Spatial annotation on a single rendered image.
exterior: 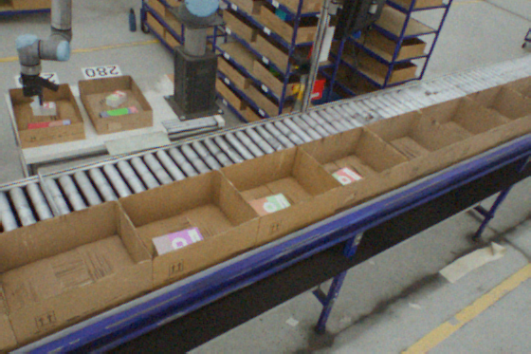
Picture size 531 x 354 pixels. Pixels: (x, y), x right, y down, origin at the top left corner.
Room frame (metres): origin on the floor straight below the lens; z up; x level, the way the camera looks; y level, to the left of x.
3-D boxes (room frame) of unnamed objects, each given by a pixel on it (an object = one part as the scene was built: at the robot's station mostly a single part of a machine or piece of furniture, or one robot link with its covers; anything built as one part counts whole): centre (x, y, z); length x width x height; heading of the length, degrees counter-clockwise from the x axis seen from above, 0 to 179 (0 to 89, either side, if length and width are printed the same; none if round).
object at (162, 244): (1.05, 0.26, 0.92); 0.16 x 0.11 x 0.07; 125
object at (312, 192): (1.39, -0.04, 0.96); 0.39 x 0.29 x 0.17; 132
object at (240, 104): (3.52, 0.38, 0.19); 0.40 x 0.30 x 0.10; 40
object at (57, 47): (1.93, 1.10, 1.10); 0.12 x 0.12 x 0.09; 16
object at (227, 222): (1.13, 0.25, 0.96); 0.39 x 0.29 x 0.17; 132
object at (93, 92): (2.04, 0.88, 0.80); 0.38 x 0.28 x 0.10; 37
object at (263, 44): (3.16, 0.05, 0.79); 0.40 x 0.30 x 0.10; 43
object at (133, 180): (1.48, 0.54, 0.72); 0.52 x 0.05 x 0.05; 42
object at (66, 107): (1.83, 1.14, 0.80); 0.38 x 0.28 x 0.10; 35
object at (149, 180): (1.52, 0.49, 0.72); 0.52 x 0.05 x 0.05; 42
